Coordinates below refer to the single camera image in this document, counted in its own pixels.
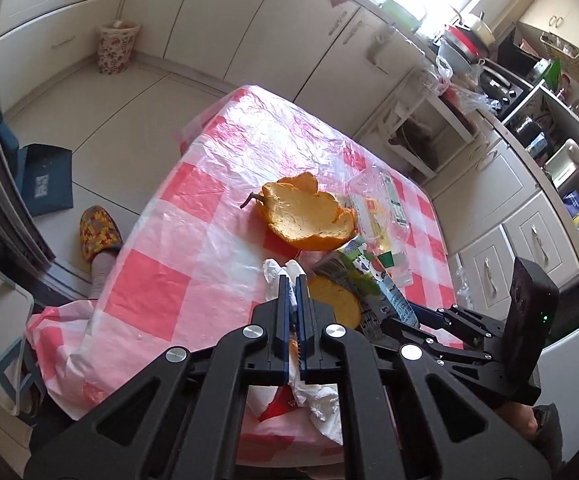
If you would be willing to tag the grey blue carton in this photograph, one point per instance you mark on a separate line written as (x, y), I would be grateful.
(357, 269)

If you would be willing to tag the black wok on rack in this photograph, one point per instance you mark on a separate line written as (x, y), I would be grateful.
(415, 139)

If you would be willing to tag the white tissue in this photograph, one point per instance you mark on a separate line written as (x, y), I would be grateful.
(321, 401)

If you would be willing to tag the stacked bowls on counter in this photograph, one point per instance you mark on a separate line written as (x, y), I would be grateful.
(469, 34)

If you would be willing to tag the white shelf rack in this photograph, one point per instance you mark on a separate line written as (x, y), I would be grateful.
(416, 98)

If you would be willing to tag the white kitchen cabinets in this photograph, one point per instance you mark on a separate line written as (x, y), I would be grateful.
(338, 59)

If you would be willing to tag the white drawer cabinet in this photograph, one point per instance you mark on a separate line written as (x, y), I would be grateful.
(492, 207)

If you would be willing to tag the large orange peel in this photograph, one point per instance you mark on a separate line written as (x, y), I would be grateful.
(303, 216)

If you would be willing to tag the plastic bag on rack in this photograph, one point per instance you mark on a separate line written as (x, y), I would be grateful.
(463, 91)

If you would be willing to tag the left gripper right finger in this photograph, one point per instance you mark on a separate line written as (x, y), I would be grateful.
(316, 366)

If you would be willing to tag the clear plastic bag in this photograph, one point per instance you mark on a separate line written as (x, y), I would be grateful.
(381, 220)

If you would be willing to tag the floral waste basket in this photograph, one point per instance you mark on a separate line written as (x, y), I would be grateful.
(116, 42)

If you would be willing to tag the black microwave oven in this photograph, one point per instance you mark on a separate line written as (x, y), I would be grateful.
(507, 79)

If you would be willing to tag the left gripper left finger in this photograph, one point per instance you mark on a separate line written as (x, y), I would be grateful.
(268, 364)

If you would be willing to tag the red white checkered tablecloth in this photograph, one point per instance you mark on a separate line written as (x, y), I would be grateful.
(191, 270)

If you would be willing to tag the colourful slipper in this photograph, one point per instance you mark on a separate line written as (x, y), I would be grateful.
(98, 233)

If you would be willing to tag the green basin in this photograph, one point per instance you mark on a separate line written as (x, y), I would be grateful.
(403, 18)

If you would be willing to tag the blue dustpan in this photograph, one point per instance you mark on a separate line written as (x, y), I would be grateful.
(44, 178)

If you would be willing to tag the small orange peel piece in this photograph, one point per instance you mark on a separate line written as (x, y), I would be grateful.
(347, 307)

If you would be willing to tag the person's right hand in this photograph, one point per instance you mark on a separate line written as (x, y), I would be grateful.
(521, 418)

